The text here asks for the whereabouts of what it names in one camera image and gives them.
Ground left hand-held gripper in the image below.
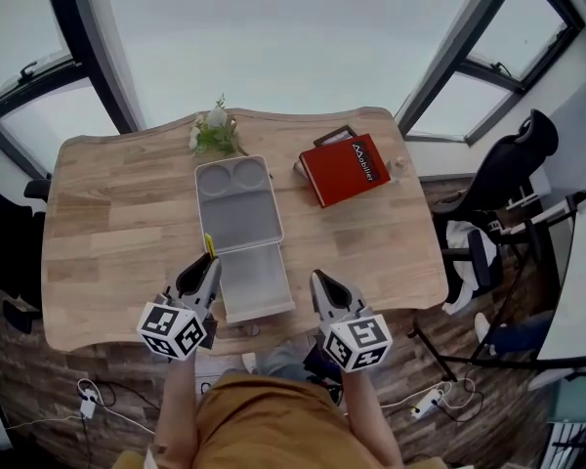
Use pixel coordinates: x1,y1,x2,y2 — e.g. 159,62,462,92
136,251,225,362

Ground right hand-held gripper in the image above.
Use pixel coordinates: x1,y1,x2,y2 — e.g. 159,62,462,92
310,269,396,374

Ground grey compartment tray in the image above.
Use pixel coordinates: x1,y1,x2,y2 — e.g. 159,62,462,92
193,154,298,325

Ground person's left forearm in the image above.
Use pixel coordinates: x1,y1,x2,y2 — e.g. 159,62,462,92
152,353,200,469

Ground person's right forearm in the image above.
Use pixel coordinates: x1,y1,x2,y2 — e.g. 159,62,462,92
340,365,403,469

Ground person's blue jeans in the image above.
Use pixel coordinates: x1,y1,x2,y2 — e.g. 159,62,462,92
255,340,319,381

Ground black tripod stand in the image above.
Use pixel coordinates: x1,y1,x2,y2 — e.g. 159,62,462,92
407,191,586,383

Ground red book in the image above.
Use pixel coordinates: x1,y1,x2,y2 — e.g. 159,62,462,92
298,133,393,210

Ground white cloth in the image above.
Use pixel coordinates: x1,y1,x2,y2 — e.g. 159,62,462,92
442,219,500,316

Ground white power strip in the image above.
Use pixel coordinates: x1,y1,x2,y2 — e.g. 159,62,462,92
77,387,100,420
409,389,444,420

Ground person's mustard shirt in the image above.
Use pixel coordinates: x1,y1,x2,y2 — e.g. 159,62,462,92
110,372,451,469

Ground white artificial flower bouquet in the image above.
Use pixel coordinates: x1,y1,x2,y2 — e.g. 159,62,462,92
188,93,250,159

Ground dark cover book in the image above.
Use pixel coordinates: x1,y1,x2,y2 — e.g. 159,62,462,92
292,124,359,179

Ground black mesh office chair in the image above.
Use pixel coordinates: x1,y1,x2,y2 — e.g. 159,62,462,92
431,108,561,312

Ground white desk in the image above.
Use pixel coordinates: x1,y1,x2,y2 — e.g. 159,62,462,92
535,192,586,362

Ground large window pane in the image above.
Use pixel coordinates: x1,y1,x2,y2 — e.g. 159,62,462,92
80,0,524,129

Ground black framed casement window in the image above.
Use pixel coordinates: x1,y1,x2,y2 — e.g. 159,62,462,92
394,0,586,147
0,0,147,181

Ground white cable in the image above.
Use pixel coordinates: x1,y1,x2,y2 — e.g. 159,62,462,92
3,377,156,437
379,375,478,410

